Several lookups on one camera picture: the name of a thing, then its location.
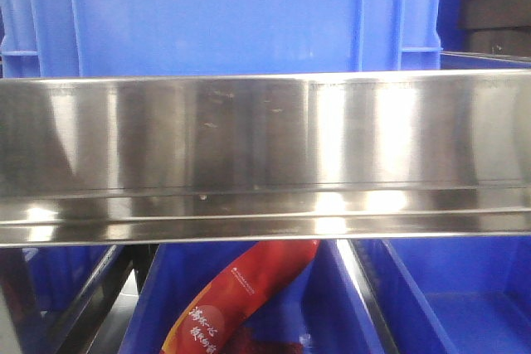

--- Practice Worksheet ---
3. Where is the metal divider bar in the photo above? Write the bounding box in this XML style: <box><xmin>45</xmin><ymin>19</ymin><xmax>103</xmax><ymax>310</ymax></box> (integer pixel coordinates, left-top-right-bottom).
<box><xmin>336</xmin><ymin>239</ymin><xmax>399</xmax><ymax>353</ymax></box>

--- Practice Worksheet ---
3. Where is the stainless steel shelf rail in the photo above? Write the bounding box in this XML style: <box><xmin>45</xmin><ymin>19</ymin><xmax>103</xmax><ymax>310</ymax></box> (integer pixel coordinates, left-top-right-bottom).
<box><xmin>1</xmin><ymin>70</ymin><xmax>530</xmax><ymax>246</ymax></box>

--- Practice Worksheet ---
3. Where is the light blue plastic crate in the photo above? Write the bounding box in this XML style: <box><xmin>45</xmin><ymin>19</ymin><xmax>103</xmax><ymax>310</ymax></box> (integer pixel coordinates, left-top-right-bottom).
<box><xmin>1</xmin><ymin>0</ymin><xmax>441</xmax><ymax>78</ymax></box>

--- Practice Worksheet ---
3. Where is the dark blue left bin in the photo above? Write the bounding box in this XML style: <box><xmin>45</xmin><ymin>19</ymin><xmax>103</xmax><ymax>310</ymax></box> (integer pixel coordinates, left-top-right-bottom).
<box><xmin>22</xmin><ymin>245</ymin><xmax>109</xmax><ymax>313</ymax></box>

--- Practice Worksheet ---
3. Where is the dark blue right bin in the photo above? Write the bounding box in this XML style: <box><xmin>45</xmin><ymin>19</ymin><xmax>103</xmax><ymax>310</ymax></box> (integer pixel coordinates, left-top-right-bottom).
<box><xmin>353</xmin><ymin>236</ymin><xmax>530</xmax><ymax>353</ymax></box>

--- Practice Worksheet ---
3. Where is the dark blue bin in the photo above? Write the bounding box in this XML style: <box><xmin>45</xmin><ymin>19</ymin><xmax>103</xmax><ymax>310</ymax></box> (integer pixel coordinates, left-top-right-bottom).
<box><xmin>119</xmin><ymin>240</ymin><xmax>383</xmax><ymax>353</ymax></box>
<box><xmin>353</xmin><ymin>236</ymin><xmax>530</xmax><ymax>353</ymax></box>
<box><xmin>22</xmin><ymin>245</ymin><xmax>109</xmax><ymax>313</ymax></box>

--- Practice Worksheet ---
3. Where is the dark blue middle bin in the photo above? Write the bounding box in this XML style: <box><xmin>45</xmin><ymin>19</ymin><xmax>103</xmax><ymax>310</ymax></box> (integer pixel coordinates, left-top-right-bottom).
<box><xmin>119</xmin><ymin>240</ymin><xmax>383</xmax><ymax>353</ymax></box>

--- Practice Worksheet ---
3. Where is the red printed snack package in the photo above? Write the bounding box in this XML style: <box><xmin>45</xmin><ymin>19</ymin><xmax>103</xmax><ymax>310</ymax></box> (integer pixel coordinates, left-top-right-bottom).
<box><xmin>160</xmin><ymin>240</ymin><xmax>319</xmax><ymax>353</ymax></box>

